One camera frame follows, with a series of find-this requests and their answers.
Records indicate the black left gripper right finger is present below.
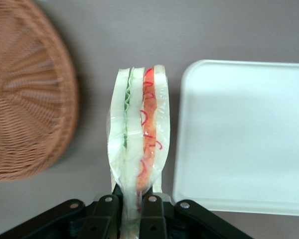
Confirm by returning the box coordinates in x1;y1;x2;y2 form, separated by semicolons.
139;194;255;239

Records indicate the beige plastic tray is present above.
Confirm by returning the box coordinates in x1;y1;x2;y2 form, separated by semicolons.
171;59;299;217

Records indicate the brown wicker basket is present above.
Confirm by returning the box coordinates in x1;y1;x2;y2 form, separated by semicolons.
0;0;80;182

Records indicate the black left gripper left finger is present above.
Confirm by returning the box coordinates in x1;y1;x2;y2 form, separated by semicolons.
0;194;121;239

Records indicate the triangle sandwich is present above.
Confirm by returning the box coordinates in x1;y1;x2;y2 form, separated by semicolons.
106;64;170;239

